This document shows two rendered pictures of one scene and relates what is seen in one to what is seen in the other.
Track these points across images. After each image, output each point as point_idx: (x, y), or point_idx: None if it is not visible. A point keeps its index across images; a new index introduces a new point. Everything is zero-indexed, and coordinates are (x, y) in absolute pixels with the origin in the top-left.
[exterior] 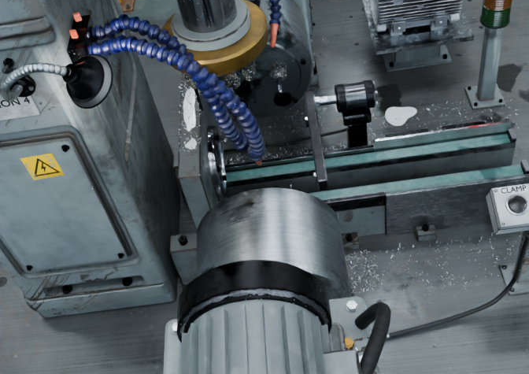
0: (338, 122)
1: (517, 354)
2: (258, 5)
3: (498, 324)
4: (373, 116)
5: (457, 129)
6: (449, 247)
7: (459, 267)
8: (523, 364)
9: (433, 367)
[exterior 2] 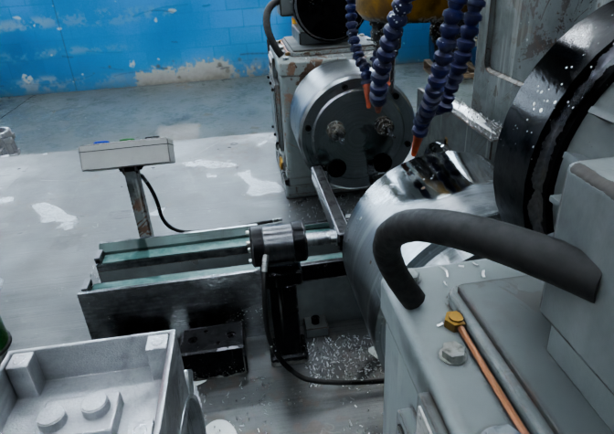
0: (320, 428)
1: (182, 221)
2: (445, 185)
3: None
4: None
5: (149, 283)
6: None
7: None
8: (181, 217)
9: (243, 213)
